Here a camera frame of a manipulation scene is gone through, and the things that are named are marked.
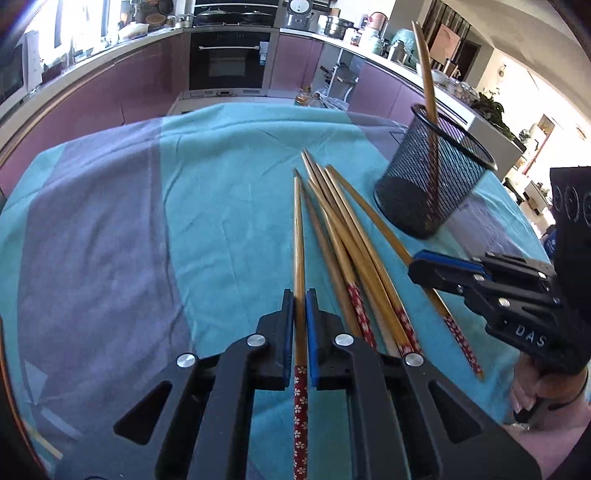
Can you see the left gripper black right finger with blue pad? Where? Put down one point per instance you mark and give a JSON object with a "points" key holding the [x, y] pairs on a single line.
{"points": [[407, 420]]}

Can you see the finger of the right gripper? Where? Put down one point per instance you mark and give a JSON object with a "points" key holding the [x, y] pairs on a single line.
{"points": [[449, 261], [443, 278]]}

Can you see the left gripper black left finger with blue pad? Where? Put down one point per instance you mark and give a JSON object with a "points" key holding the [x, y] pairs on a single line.
{"points": [[193, 420]]}

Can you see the bamboo chopstick red patterned end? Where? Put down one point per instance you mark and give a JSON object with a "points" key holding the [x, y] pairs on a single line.
{"points": [[300, 343]]}

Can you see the purple kitchen cabinets right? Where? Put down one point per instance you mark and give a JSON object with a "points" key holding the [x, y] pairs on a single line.
{"points": [[369, 84]]}

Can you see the purple kitchen cabinets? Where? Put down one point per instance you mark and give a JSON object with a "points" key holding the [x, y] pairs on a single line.
{"points": [[134, 83], [369, 84]]}

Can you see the purple kitchen cabinets left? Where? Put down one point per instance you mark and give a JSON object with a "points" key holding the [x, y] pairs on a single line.
{"points": [[134, 83]]}

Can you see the person's right hand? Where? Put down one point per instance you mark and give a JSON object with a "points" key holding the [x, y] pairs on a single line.
{"points": [[530, 385]]}

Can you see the bamboo chopstick on cloth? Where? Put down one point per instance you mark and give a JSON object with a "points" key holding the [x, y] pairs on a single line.
{"points": [[373, 280], [354, 302], [331, 264], [405, 256]]}

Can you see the black mesh utensil cup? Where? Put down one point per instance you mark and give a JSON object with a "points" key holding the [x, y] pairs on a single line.
{"points": [[401, 194]]}

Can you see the green plant on counter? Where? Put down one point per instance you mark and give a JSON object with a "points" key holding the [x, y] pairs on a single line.
{"points": [[492, 111]]}

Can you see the teal and purple tablecloth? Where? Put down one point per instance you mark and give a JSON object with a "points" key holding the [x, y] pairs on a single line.
{"points": [[122, 249]]}

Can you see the oil bottles on floor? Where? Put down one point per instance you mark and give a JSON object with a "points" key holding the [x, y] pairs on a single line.
{"points": [[308, 98]]}

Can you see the metal cooking pot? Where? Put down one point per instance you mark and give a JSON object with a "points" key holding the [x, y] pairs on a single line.
{"points": [[335, 27]]}

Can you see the black built-in oven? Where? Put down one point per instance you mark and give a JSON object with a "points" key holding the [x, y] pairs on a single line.
{"points": [[228, 59]]}

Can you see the black gas stove top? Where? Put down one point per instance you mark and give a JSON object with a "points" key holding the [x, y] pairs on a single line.
{"points": [[234, 12]]}

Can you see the white microwave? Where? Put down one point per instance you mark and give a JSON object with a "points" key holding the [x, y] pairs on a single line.
{"points": [[21, 72]]}

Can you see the black camera box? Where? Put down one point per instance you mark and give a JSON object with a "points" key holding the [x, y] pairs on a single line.
{"points": [[571, 210]]}

